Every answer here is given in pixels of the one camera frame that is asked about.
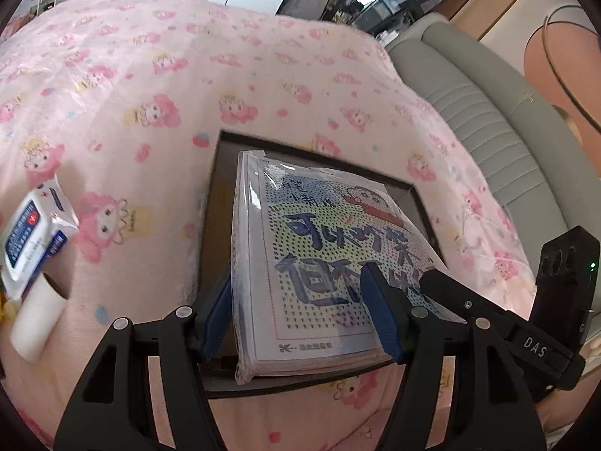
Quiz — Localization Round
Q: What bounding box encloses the grey padded headboard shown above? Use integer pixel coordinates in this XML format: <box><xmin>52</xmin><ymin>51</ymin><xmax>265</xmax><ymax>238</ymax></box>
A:
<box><xmin>386</xmin><ymin>13</ymin><xmax>600</xmax><ymax>260</ymax></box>

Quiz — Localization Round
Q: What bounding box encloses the black Daphne shoe box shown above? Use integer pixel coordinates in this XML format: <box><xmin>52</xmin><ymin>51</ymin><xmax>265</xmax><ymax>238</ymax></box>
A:
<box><xmin>199</xmin><ymin>132</ymin><xmax>443</xmax><ymax>399</ymax></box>

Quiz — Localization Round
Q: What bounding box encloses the white paper roll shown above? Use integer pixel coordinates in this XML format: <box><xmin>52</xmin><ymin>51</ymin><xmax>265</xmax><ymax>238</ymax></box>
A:
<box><xmin>10</xmin><ymin>273</ymin><xmax>68</xmax><ymax>363</ymax></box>

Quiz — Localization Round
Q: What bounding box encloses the yellow snack packet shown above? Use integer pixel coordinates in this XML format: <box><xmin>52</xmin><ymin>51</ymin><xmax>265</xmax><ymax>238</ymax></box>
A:
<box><xmin>0</xmin><ymin>291</ymin><xmax>21</xmax><ymax>323</ymax></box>

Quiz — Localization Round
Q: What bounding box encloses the cartoon diamond painting kit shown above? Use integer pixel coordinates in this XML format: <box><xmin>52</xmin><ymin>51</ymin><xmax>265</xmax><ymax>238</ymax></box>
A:
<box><xmin>231</xmin><ymin>151</ymin><xmax>452</xmax><ymax>384</ymax></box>

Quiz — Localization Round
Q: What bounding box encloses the white wet wipes pack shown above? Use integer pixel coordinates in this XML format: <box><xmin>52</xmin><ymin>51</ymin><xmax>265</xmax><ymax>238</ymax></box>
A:
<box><xmin>1</xmin><ymin>175</ymin><xmax>80</xmax><ymax>300</ymax></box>

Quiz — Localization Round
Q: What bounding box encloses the pink cartoon bedspread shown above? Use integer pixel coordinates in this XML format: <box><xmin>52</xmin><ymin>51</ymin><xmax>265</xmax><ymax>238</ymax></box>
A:
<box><xmin>1</xmin><ymin>0</ymin><xmax>535</xmax><ymax>448</ymax></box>

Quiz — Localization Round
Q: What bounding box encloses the white charging cable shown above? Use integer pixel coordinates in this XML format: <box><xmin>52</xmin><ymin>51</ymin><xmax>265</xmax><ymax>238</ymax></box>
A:
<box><xmin>450</xmin><ymin>206</ymin><xmax>490</xmax><ymax>255</ymax></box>

